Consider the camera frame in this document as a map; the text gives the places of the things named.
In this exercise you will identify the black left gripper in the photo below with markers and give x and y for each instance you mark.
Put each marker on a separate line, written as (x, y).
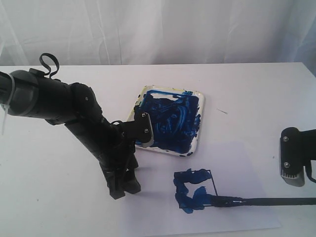
(117, 158)

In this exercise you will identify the white paper with square outline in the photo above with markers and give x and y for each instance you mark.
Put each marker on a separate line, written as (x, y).
(176, 192)

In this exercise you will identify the black paintbrush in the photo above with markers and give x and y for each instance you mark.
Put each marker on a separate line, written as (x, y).
(225, 201)

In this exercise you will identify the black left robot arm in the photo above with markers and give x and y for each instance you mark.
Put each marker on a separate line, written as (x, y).
(30, 94)

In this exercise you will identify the white paint tray blue paint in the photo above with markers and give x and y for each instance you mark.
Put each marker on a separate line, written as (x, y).
(176, 118)

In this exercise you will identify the white backdrop curtain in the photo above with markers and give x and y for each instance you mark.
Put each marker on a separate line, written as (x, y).
(120, 32)

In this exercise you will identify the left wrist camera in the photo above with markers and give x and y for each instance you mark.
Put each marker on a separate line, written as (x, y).
(140, 129)

